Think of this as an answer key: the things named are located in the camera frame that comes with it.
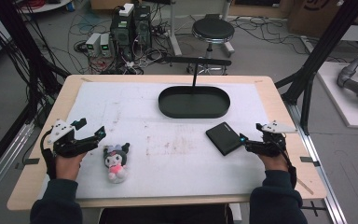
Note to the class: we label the black round stool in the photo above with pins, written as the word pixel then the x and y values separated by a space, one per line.
pixel 213 30

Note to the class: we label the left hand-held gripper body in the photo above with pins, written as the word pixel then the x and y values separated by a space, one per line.
pixel 70 145

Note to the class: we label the white desk leg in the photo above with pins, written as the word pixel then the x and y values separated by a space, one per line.
pixel 174 31

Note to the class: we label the black rectangular box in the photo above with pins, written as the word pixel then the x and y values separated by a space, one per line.
pixel 224 137

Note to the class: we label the white floor board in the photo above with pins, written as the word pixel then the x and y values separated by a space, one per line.
pixel 338 96

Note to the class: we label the white table mat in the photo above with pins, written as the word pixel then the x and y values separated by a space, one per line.
pixel 167 155

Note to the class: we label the black metal frame post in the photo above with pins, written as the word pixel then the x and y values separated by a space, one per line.
pixel 323 46

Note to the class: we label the cardboard box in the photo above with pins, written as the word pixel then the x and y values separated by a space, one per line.
pixel 313 15

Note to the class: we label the black and pink plush toy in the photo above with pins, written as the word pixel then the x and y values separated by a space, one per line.
pixel 117 163

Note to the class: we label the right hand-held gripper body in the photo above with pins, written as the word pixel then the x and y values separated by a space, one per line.
pixel 272 141

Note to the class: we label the person's right hand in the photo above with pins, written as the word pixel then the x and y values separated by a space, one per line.
pixel 272 162

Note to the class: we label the person's left hand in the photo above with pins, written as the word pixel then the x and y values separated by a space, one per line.
pixel 68 166

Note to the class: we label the black computer tower white top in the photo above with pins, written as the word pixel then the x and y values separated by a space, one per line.
pixel 121 31

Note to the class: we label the grey power supply unit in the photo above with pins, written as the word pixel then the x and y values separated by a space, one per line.
pixel 105 45
pixel 93 43

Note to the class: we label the black oval tray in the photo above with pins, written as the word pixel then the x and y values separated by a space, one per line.
pixel 194 104

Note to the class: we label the aluminium floor rail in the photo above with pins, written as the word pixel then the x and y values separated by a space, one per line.
pixel 320 174
pixel 3 161

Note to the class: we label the black T-shaped stand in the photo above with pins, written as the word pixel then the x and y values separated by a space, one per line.
pixel 199 61

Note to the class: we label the person's dark lap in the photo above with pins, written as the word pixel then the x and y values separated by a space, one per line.
pixel 164 215

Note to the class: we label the black tape mark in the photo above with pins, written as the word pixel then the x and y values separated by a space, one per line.
pixel 28 162
pixel 310 160

